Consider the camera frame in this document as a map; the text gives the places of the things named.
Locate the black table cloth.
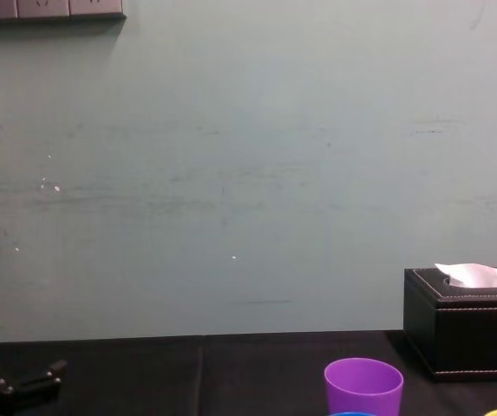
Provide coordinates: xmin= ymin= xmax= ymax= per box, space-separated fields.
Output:
xmin=0 ymin=330 xmax=497 ymax=416

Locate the purple plastic cup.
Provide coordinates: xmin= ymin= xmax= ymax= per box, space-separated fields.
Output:
xmin=324 ymin=357 xmax=405 ymax=416

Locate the black leather tissue box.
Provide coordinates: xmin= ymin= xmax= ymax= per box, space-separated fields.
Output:
xmin=403 ymin=266 xmax=497 ymax=384

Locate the white paper tissue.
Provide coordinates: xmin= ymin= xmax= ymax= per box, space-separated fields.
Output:
xmin=433 ymin=262 xmax=497 ymax=289

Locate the grey wall socket panel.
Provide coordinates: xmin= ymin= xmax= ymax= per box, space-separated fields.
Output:
xmin=0 ymin=0 xmax=128 ymax=23

